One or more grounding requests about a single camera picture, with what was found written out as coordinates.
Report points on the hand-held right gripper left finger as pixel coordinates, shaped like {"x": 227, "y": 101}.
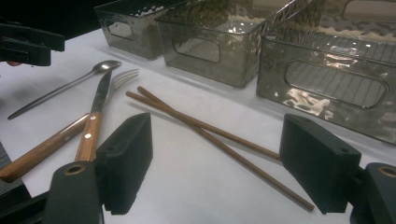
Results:
{"x": 124, "y": 161}

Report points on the smoky clear plastic bin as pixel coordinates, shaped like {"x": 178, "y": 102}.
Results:
{"x": 218, "y": 71}
{"x": 140, "y": 40}
{"x": 274, "y": 81}

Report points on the silver metal spoon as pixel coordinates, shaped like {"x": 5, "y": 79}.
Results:
{"x": 106, "y": 66}

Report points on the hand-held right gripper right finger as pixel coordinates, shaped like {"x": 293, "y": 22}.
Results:
{"x": 317, "y": 161}

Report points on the brown wooden chopstick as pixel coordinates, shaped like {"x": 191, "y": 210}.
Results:
{"x": 233, "y": 138}
{"x": 249, "y": 164}

